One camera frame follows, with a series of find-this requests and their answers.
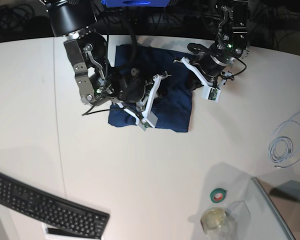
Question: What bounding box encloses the green tape roll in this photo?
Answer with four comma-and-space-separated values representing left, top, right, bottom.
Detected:
209, 188, 227, 203

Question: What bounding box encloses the dark blue t-shirt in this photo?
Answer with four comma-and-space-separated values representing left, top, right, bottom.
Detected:
107, 43, 203, 134

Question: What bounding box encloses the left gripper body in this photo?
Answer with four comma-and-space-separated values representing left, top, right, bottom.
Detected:
192, 53, 235, 79

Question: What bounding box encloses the clear glass jar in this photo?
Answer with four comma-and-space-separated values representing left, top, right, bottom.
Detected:
200, 207, 235, 240

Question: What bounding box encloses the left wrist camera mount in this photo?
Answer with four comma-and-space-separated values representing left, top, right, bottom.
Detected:
173, 56, 233, 102

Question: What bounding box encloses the coiled white cable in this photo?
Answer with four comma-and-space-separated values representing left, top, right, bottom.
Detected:
268, 108, 300, 169

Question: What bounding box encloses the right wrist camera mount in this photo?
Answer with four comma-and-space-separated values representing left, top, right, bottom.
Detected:
109, 71, 172, 132

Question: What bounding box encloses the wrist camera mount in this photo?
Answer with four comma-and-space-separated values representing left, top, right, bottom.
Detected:
109, 71, 172, 132
173, 56, 233, 102

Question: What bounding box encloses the blue box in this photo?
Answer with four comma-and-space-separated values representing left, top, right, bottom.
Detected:
101, 0, 170, 8

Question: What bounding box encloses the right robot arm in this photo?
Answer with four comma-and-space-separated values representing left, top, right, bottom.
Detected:
41, 0, 148, 107

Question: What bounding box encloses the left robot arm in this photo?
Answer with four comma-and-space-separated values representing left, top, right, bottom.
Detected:
187, 0, 249, 87

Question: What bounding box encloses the black computer keyboard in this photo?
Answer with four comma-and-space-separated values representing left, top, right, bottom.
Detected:
0, 172, 110, 240

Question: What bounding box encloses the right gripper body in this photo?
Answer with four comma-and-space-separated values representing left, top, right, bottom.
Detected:
115, 73, 151, 104

